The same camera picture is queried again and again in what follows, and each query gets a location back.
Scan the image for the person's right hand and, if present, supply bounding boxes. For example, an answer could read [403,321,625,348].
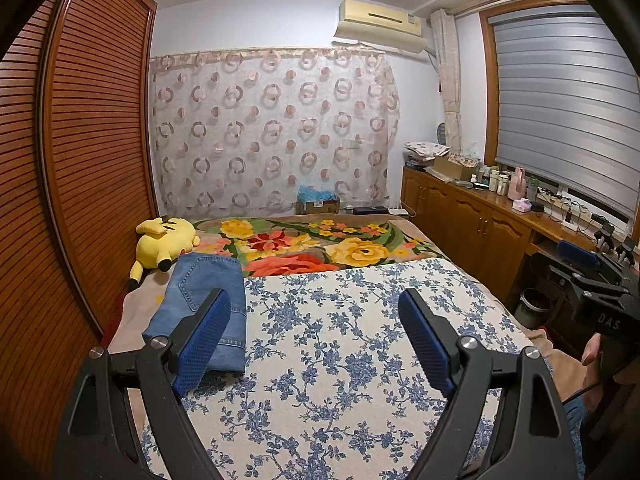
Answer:
[580,332,608,406]

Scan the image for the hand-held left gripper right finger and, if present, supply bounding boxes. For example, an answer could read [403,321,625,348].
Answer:
[398,287,581,480]

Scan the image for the dark trash bin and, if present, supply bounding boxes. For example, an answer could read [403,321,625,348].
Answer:
[515,287,553,328]

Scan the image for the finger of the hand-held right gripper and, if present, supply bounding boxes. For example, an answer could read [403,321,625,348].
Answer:
[556,240,628,281]
[547,263,601,295]

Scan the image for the pink bottle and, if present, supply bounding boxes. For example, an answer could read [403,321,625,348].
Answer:
[507,166,526,200]

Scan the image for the wooden louvred wardrobe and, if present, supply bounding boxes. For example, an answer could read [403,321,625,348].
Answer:
[0,0,160,461]

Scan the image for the cluster of toiletry bottles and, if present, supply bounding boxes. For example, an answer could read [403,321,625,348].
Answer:
[470,162,511,193]

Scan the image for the cardboard box with blue plastic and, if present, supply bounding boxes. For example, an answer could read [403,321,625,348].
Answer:
[297,183,342,216]

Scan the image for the grey window blind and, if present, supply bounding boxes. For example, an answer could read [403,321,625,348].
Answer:
[487,2,640,221]

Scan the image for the yellow plush toy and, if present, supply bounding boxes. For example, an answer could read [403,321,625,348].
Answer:
[127,216,197,292]

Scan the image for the open cardboard box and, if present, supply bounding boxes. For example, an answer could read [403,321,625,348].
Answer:
[432,155,478,181]

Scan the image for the blue floral bed sheet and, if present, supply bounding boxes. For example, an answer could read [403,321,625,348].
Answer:
[135,257,556,480]

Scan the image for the blue denim pants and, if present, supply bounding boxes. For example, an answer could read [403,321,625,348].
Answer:
[141,253,247,375]

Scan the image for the white power strip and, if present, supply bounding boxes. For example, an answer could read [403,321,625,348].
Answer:
[537,190,601,233]

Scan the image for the wooden sideboard cabinet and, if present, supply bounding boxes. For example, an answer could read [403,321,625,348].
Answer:
[400,166,640,331]

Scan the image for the person's leg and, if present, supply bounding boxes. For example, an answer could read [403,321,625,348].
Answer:
[562,400,588,480]

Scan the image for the folded floral cloth pile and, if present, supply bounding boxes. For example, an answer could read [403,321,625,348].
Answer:
[402,141,451,161]

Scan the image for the colourful floral blanket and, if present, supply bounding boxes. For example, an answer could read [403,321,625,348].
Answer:
[107,214,556,356]

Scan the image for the circle-patterned sheer curtain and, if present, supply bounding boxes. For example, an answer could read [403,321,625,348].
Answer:
[148,46,403,216]

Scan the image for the tied beige curtain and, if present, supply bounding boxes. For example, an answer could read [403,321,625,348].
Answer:
[431,8,463,151]

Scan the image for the wall air conditioner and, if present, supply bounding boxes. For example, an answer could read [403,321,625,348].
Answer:
[332,0,438,56]

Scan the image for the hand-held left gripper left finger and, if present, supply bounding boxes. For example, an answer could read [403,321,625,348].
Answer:
[52,287,232,480]

